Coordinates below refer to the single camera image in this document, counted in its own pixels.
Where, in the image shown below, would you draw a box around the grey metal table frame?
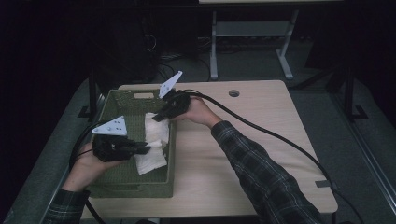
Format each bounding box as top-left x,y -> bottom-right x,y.
209,8 -> 300,81

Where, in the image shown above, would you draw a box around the white cloth with brown print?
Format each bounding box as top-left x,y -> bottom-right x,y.
134,112 -> 171,176

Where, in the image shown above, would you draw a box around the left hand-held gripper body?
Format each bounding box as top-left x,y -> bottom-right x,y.
92,115 -> 138,163

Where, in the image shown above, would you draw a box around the black floor cables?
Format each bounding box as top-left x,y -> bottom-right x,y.
141,17 -> 213,84

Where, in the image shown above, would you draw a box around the aluminium rail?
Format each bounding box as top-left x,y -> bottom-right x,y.
38,92 -> 107,224
329,92 -> 396,207

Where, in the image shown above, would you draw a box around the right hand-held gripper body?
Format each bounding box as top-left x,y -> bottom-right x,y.
158,70 -> 191,119

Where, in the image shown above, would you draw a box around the person's right hand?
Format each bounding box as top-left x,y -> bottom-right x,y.
170,96 -> 224,130

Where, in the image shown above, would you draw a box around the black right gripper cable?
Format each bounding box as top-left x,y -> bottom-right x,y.
177,89 -> 366,224

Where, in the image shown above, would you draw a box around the green woven basket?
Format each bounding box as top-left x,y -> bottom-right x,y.
84,88 -> 178,200

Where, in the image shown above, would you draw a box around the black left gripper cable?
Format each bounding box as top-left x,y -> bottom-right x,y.
68,120 -> 107,224

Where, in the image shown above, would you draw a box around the person's left hand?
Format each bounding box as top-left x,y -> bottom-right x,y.
61,142 -> 126,192

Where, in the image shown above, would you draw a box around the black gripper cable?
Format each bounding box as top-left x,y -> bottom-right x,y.
68,120 -> 107,224
177,89 -> 366,224

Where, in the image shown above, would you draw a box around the black metal stand post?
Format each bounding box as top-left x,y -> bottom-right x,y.
343,66 -> 370,121
78,69 -> 101,120

